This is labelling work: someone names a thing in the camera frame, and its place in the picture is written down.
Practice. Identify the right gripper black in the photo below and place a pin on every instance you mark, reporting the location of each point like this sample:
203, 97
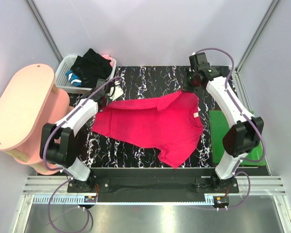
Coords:
186, 87

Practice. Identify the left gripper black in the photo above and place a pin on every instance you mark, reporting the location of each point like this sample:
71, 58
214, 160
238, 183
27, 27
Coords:
108, 98

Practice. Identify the pink red t shirt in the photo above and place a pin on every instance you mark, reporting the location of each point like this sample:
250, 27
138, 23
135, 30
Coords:
169, 123

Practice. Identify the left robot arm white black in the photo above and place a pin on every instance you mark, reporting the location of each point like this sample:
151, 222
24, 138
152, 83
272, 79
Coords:
57, 148

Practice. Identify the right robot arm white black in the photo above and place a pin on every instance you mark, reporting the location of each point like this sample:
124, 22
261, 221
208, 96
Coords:
245, 130

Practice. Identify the black t shirt in basket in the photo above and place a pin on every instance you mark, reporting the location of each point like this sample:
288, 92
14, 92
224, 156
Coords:
90, 67

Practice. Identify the blue white garment in basket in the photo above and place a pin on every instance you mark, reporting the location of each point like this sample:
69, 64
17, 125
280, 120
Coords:
73, 79

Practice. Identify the light pink garment in basket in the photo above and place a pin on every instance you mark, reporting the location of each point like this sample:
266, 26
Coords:
108, 58

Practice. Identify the white plastic laundry basket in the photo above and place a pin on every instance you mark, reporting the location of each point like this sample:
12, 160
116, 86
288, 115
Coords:
61, 79

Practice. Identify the green cutting mat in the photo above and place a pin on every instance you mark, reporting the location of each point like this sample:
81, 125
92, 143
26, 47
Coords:
218, 129

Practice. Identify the black marble pattern mat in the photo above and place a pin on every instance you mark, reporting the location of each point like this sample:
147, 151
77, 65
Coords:
139, 83

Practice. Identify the pink three tier shelf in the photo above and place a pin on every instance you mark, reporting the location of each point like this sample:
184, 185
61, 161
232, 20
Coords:
30, 100

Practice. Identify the left small controller board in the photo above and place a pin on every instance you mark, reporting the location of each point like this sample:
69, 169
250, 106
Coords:
90, 199

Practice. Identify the small controller board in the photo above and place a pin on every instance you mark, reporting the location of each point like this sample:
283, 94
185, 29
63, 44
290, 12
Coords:
224, 200
90, 199

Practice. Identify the right small controller board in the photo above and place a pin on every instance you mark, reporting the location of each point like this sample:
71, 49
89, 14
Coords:
224, 200

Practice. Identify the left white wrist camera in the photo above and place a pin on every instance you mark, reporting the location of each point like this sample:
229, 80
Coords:
115, 91

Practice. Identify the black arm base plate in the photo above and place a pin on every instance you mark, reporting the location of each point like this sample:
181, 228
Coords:
186, 192

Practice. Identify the right aluminium frame post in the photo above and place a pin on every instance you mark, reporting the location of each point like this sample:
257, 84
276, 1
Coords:
258, 32

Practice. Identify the aluminium frame post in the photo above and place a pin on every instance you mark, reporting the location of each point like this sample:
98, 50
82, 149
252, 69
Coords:
44, 29
258, 32

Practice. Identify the aluminium rail front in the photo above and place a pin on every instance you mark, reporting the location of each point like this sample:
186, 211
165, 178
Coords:
259, 185

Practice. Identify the left aluminium frame post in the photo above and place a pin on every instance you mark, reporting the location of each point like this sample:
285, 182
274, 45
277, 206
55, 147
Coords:
44, 29

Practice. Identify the white slotted cable duct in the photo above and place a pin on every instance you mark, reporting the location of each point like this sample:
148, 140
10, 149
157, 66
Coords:
124, 200

